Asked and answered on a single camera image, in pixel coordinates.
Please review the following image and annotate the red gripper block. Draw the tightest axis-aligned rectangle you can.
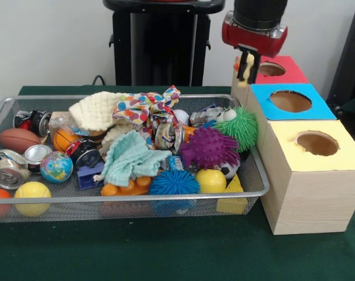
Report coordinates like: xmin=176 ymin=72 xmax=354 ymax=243
xmin=222 ymin=11 xmax=288 ymax=85

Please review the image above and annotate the pale yellow plush toy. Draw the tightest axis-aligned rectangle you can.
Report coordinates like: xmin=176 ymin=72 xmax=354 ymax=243
xmin=234 ymin=54 xmax=256 ymax=88

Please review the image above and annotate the green spiky ball with eyes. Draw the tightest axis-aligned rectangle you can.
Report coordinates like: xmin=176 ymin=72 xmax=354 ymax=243
xmin=214 ymin=105 xmax=259 ymax=153

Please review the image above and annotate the colourful patterned cloth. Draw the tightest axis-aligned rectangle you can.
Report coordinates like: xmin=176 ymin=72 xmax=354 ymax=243
xmin=112 ymin=85 xmax=181 ymax=129

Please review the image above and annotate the cream white cloth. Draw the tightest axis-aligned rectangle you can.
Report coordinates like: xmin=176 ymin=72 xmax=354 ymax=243
xmin=68 ymin=91 xmax=130 ymax=153

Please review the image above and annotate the wooden box with three holes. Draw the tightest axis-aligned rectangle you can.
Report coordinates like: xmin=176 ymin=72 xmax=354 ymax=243
xmin=231 ymin=54 xmax=355 ymax=235

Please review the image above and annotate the shallow clear mesh bin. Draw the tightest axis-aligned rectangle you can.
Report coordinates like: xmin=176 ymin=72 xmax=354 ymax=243
xmin=0 ymin=93 xmax=270 ymax=225

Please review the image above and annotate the silver toy robot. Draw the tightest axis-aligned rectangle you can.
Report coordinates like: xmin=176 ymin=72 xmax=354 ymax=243
xmin=189 ymin=107 xmax=225 ymax=126

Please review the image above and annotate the purple spiky toy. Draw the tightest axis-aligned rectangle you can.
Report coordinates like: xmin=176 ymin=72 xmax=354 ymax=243
xmin=179 ymin=127 xmax=242 ymax=170

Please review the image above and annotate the black chair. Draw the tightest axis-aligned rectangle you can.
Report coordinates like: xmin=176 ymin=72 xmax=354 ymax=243
xmin=325 ymin=5 xmax=355 ymax=111

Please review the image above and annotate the crushed silver drink can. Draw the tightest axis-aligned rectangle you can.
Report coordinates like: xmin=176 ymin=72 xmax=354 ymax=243
xmin=154 ymin=122 xmax=186 ymax=153

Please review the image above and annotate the blue spiky ball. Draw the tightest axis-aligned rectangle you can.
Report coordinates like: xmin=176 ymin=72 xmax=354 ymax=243
xmin=149 ymin=169 xmax=201 ymax=196

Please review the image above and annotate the light blue cloth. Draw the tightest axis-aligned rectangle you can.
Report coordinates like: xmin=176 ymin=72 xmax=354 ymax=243
xmin=94 ymin=130 xmax=173 ymax=187

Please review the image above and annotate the yellow ball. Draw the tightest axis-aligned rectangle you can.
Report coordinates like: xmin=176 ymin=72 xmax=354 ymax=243
xmin=13 ymin=181 xmax=52 ymax=217

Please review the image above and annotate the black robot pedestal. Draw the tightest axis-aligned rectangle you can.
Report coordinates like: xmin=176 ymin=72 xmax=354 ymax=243
xmin=102 ymin=0 xmax=226 ymax=87

